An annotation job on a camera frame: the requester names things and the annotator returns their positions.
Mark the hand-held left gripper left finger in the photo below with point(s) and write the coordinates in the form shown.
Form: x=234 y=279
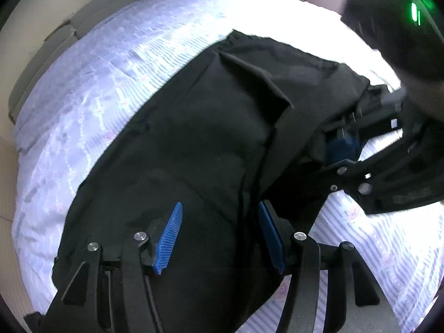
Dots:
x=169 y=237

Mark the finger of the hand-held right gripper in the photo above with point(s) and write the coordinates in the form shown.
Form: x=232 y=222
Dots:
x=342 y=145
x=347 y=171

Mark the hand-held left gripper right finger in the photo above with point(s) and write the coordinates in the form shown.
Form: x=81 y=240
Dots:
x=271 y=237

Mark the black pants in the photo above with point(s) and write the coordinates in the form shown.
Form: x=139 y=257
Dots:
x=194 y=152

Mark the lavender striped floral bed sheet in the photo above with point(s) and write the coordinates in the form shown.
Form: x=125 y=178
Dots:
x=93 y=104

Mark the grey padded headboard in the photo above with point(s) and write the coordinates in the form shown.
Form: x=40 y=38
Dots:
x=52 y=38

